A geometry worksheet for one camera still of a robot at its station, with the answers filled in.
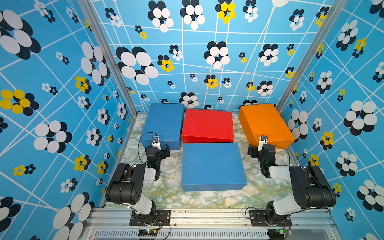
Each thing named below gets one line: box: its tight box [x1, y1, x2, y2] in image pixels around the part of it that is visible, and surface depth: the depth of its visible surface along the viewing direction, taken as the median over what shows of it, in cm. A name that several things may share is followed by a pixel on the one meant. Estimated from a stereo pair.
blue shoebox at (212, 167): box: [181, 143, 247, 192], surface depth 82 cm
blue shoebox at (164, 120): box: [140, 103, 184, 151], surface depth 99 cm
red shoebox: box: [182, 109, 234, 144], surface depth 98 cm
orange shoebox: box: [238, 103, 296, 150], surface depth 101 cm
